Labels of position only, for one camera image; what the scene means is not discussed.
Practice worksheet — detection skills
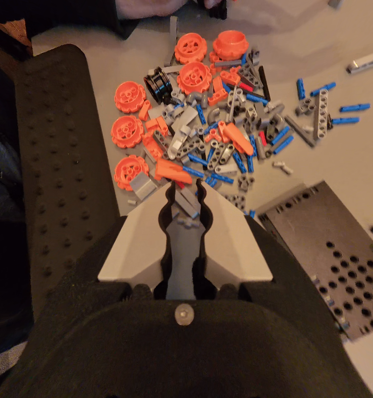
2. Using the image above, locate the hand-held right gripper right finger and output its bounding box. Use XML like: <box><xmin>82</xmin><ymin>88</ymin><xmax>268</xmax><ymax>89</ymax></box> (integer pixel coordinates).
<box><xmin>194</xmin><ymin>180</ymin><xmax>273</xmax><ymax>300</ymax></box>

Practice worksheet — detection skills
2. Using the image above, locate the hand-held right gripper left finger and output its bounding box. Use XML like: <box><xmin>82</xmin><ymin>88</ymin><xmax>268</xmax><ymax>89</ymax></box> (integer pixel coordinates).
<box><xmin>98</xmin><ymin>181</ymin><xmax>176</xmax><ymax>300</ymax></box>

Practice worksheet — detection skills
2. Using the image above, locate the pile of small building pieces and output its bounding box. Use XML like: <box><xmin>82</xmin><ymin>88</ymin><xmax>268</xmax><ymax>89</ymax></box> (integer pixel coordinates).
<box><xmin>111</xmin><ymin>16</ymin><xmax>371</xmax><ymax>229</ymax></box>

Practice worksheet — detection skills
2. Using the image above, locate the person's left hand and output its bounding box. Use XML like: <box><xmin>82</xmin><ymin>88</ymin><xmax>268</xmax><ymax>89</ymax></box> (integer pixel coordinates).
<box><xmin>116</xmin><ymin>0</ymin><xmax>223</xmax><ymax>17</ymax></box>

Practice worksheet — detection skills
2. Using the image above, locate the set of orange toothed wheels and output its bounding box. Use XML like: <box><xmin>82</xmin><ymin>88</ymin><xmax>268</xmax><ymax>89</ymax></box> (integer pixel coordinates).
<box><xmin>111</xmin><ymin>30</ymin><xmax>249</xmax><ymax>191</ymax></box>

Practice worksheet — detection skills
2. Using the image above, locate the black plastic wheel rim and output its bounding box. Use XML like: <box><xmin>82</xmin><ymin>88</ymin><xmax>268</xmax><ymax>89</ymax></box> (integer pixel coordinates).
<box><xmin>144</xmin><ymin>66</ymin><xmax>173</xmax><ymax>105</ymax></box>

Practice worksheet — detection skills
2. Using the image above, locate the light grey long beam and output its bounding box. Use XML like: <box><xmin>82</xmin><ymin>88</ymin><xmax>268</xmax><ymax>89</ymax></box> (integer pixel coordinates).
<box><xmin>346</xmin><ymin>49</ymin><xmax>373</xmax><ymax>74</ymax></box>

